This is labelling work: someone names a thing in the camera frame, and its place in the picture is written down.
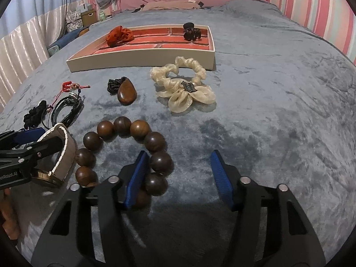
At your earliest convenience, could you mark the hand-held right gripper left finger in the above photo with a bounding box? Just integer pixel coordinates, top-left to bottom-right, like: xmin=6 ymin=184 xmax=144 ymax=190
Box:
xmin=30 ymin=150 xmax=152 ymax=267

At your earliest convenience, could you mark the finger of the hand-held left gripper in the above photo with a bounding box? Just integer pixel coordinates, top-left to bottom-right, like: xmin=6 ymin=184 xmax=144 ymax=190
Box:
xmin=0 ymin=128 xmax=46 ymax=148
xmin=0 ymin=137 xmax=64 ymax=162

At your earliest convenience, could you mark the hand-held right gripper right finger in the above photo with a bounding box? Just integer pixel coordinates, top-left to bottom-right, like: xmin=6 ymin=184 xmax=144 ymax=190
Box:
xmin=210 ymin=150 xmax=327 ymax=267

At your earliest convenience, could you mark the black knotted hair tie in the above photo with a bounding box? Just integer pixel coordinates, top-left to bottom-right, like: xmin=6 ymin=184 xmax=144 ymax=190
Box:
xmin=23 ymin=100 xmax=48 ymax=130

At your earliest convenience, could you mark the black braided bracelet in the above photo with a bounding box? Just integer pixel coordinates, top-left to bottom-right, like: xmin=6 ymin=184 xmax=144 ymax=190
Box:
xmin=51 ymin=93 xmax=84 ymax=127

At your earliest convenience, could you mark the wooden bead bracelet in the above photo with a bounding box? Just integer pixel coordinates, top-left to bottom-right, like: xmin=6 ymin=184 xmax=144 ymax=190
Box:
xmin=75 ymin=116 xmax=174 ymax=209

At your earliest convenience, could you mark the red string bracelet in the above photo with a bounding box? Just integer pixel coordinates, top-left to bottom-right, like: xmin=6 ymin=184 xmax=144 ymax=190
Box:
xmin=46 ymin=81 xmax=91 ymax=115

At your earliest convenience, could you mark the wooden teardrop pendant necklace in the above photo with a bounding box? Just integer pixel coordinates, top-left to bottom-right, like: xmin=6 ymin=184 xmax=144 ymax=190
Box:
xmin=107 ymin=76 xmax=138 ymax=105

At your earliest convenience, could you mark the cream organza scrunchie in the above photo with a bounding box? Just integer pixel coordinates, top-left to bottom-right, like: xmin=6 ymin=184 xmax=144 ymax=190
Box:
xmin=149 ymin=56 xmax=217 ymax=113

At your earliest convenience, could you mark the beige tray with red lining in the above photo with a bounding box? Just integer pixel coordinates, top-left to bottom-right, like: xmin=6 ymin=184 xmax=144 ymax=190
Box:
xmin=66 ymin=25 xmax=217 ymax=73

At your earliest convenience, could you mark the person's left hand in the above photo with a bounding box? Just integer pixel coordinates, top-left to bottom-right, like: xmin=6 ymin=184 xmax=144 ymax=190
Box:
xmin=0 ymin=188 xmax=20 ymax=241

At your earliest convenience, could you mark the blue folded cloth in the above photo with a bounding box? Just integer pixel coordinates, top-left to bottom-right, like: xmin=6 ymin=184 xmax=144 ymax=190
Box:
xmin=47 ymin=28 xmax=85 ymax=57

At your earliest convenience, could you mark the patterned bag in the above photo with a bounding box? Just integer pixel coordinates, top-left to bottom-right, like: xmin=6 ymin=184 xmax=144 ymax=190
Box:
xmin=66 ymin=12 xmax=83 ymax=32

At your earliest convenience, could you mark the red scrunchie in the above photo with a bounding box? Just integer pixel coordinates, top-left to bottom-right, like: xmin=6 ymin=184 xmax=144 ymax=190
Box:
xmin=106 ymin=26 xmax=134 ymax=48

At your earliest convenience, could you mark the brown cardboard box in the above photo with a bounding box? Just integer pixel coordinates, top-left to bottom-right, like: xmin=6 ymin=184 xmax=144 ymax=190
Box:
xmin=81 ymin=10 xmax=97 ymax=26

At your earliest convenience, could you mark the black hair claw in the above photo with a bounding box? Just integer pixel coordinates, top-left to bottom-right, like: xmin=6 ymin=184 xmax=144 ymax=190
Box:
xmin=182 ymin=22 xmax=202 ymax=42

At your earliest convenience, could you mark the tan pillow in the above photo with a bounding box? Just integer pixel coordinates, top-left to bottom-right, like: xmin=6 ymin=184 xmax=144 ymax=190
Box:
xmin=131 ymin=0 xmax=205 ymax=12

